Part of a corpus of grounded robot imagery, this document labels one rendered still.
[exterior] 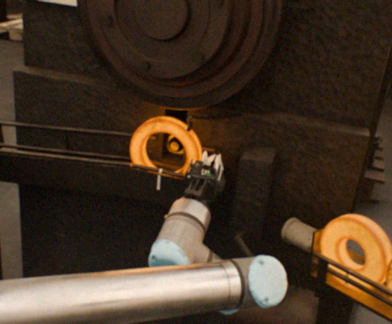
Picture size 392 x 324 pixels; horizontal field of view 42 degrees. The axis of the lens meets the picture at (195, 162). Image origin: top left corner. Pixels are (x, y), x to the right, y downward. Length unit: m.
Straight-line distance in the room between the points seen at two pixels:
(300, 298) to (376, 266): 0.23
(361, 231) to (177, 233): 0.36
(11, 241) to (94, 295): 1.52
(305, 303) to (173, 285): 0.45
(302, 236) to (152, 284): 0.43
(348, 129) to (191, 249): 0.50
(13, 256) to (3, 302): 1.44
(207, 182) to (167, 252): 0.22
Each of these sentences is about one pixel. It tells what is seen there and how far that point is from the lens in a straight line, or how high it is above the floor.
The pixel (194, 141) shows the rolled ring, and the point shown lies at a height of 0.80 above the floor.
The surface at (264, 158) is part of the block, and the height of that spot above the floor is 0.80.
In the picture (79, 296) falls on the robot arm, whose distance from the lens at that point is 0.80.
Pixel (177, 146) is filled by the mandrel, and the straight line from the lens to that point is 1.36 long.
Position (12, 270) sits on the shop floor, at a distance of 2.14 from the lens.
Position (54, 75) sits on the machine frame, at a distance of 1.46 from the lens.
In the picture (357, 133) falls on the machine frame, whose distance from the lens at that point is 1.27.
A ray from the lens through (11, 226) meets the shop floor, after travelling 2.40.
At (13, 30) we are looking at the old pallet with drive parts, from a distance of 5.84.
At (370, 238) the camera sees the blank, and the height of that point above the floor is 0.76.
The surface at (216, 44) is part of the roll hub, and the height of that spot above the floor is 1.07.
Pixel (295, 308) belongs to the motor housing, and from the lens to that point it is 1.22.
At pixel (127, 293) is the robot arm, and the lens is 0.82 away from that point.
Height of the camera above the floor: 1.27
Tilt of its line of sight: 25 degrees down
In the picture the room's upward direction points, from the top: 6 degrees clockwise
